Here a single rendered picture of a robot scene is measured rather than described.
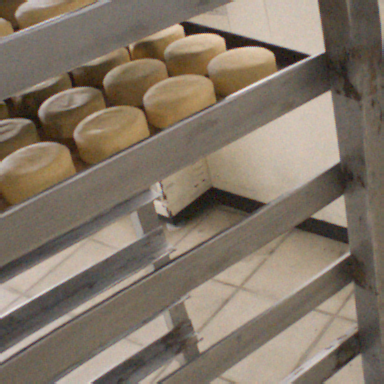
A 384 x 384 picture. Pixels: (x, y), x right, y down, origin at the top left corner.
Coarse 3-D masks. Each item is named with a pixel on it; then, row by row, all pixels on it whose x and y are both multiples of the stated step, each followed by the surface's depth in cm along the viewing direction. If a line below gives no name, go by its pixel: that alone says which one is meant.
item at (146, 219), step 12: (132, 216) 97; (144, 216) 96; (156, 216) 98; (144, 228) 97; (156, 264) 100; (168, 312) 105; (180, 312) 106; (168, 324) 107; (192, 348) 110; (180, 360) 111
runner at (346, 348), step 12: (348, 336) 61; (324, 348) 64; (336, 348) 61; (348, 348) 62; (312, 360) 63; (324, 360) 60; (336, 360) 61; (348, 360) 62; (300, 372) 59; (312, 372) 59; (324, 372) 61; (336, 372) 62
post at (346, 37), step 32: (320, 0) 46; (352, 0) 45; (352, 32) 46; (352, 64) 47; (352, 96) 48; (352, 128) 50; (352, 160) 52; (352, 192) 53; (352, 224) 55; (352, 256) 57
